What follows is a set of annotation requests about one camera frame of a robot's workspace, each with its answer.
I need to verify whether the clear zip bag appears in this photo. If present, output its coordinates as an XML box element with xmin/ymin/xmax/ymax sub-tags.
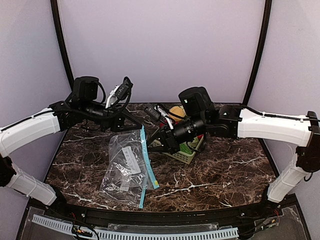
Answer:
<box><xmin>108</xmin><ymin>127</ymin><xmax>160</xmax><ymax>190</ymax></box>
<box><xmin>98</xmin><ymin>162</ymin><xmax>149</xmax><ymax>209</ymax></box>

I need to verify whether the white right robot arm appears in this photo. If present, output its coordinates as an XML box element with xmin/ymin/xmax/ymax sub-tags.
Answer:
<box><xmin>147</xmin><ymin>86</ymin><xmax>320</xmax><ymax>203</ymax></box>

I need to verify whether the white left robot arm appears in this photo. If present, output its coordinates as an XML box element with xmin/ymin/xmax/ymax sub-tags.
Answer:
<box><xmin>0</xmin><ymin>76</ymin><xmax>142</xmax><ymax>206</ymax></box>

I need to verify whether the pale green perforated basket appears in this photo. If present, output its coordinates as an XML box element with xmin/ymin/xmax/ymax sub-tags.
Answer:
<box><xmin>163</xmin><ymin>136</ymin><xmax>204</xmax><ymax>165</ymax></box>

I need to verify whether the yellow peach toy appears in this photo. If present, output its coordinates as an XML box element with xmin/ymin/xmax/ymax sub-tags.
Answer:
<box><xmin>169</xmin><ymin>106</ymin><xmax>186</xmax><ymax>122</ymax></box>

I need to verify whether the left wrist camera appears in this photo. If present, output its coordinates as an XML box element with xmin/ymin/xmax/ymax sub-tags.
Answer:
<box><xmin>115</xmin><ymin>76</ymin><xmax>133</xmax><ymax>101</ymax></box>

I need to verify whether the black table edge rail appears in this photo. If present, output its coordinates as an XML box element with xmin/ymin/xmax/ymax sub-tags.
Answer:
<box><xmin>44</xmin><ymin>195</ymin><xmax>289</xmax><ymax>231</ymax></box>

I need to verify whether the light blue cable duct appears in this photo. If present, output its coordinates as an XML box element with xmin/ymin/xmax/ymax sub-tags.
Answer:
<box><xmin>31</xmin><ymin>214</ymin><xmax>240</xmax><ymax>240</ymax></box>

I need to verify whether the black left frame post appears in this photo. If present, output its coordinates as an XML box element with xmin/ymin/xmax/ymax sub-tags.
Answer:
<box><xmin>50</xmin><ymin>0</ymin><xmax>74</xmax><ymax>88</ymax></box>

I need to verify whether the black frame post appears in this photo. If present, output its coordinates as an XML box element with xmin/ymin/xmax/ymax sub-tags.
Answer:
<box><xmin>242</xmin><ymin>0</ymin><xmax>273</xmax><ymax>105</ymax></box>
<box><xmin>50</xmin><ymin>0</ymin><xmax>74</xmax><ymax>88</ymax></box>

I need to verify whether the black right frame post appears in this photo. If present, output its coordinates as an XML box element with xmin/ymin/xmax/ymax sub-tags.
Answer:
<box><xmin>242</xmin><ymin>0</ymin><xmax>273</xmax><ymax>105</ymax></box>

